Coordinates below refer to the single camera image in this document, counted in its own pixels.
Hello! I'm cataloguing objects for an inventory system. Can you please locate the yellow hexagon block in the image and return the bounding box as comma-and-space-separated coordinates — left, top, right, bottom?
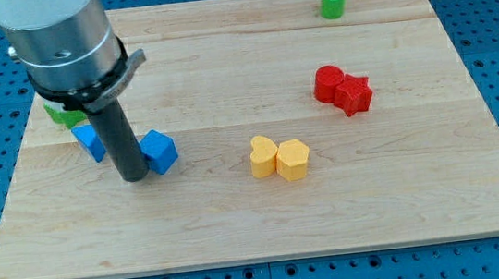
276, 139, 310, 182

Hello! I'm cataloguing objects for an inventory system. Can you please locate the blue cube block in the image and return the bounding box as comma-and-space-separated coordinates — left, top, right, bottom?
140, 130, 179, 175

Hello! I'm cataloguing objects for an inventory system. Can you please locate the green cylinder block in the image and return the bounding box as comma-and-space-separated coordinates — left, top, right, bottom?
320, 0, 346, 19

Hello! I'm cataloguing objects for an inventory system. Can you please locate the green star block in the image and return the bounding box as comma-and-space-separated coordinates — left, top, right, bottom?
43, 103, 87, 129

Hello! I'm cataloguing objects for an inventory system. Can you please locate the light wooden board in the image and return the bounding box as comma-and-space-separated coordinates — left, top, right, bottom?
0, 0, 499, 279

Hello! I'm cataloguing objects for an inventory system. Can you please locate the blue crescent block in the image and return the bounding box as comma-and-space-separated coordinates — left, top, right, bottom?
71, 124, 107, 163

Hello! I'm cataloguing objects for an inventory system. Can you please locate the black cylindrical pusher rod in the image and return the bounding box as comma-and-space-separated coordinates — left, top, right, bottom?
87, 101, 150, 183

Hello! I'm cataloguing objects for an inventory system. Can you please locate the silver and white robot arm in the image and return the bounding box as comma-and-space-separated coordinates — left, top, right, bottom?
0, 0, 145, 114

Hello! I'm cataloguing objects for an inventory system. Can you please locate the red cylinder block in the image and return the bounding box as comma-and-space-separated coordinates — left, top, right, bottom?
313, 65, 345, 103

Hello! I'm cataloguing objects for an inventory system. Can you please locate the yellow heart block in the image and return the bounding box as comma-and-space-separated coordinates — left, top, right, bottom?
249, 136, 278, 178

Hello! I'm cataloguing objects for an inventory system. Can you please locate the red star block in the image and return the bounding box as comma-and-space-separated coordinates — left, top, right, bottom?
333, 74, 373, 117

